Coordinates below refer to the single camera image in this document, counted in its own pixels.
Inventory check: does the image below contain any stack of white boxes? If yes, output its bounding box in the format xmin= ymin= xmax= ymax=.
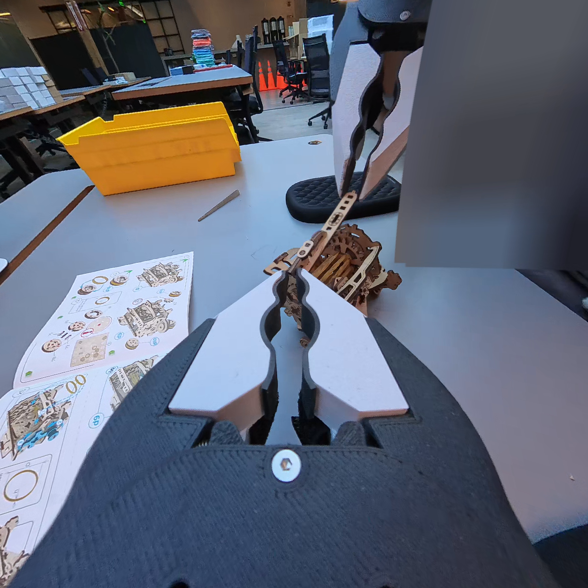
xmin=0 ymin=66 xmax=62 ymax=113

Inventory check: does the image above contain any black quilted wrist rest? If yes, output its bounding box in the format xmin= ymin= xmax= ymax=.
xmin=285 ymin=174 xmax=401 ymax=225

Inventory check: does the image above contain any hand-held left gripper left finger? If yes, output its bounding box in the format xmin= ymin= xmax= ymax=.
xmin=168 ymin=270 xmax=291 ymax=445

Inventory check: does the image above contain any wooden strip with holes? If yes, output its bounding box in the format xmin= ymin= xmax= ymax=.
xmin=295 ymin=190 xmax=359 ymax=262

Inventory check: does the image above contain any thin wooden stick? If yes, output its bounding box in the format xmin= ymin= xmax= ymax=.
xmin=198 ymin=189 xmax=241 ymax=222

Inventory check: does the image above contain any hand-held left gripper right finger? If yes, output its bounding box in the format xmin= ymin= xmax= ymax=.
xmin=294 ymin=269 xmax=410 ymax=445

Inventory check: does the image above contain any yellow plastic bin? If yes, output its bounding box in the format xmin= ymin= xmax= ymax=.
xmin=57 ymin=101 xmax=242 ymax=197

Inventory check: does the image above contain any stack of colourful folded cloths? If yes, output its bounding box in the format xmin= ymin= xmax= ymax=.
xmin=190 ymin=28 xmax=214 ymax=67

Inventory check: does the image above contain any wooden mechanical model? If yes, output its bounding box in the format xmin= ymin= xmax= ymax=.
xmin=264 ymin=223 xmax=402 ymax=350

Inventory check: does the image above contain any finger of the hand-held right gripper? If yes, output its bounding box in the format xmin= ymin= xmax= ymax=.
xmin=331 ymin=42 xmax=383 ymax=197
xmin=360 ymin=46 xmax=424 ymax=203

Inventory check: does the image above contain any background desk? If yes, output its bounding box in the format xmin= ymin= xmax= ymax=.
xmin=112 ymin=64 xmax=254 ymax=111

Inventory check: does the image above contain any instruction booklet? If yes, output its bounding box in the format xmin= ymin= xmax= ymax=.
xmin=0 ymin=252 xmax=194 ymax=588

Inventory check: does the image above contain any black office chair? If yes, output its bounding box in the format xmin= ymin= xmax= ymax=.
xmin=273 ymin=39 xmax=307 ymax=105
xmin=303 ymin=33 xmax=332 ymax=130

